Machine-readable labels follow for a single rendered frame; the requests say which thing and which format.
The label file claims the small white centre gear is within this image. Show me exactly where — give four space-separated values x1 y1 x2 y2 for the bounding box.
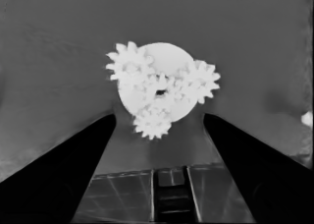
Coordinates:
143 74 181 110

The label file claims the large white toothed gear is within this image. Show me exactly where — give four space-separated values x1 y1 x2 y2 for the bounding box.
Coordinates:
105 40 156 88

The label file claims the small white round part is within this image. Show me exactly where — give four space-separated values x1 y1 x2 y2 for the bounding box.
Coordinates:
300 110 314 129

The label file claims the white round carrier with pins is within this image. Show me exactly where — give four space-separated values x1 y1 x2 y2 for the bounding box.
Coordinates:
117 41 198 124

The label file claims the medium white toothed gear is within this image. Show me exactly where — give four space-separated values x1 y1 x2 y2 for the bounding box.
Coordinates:
131 105 173 140
181 59 222 105

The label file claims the dark robot body block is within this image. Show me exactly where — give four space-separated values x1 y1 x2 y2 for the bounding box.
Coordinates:
71 164 256 224

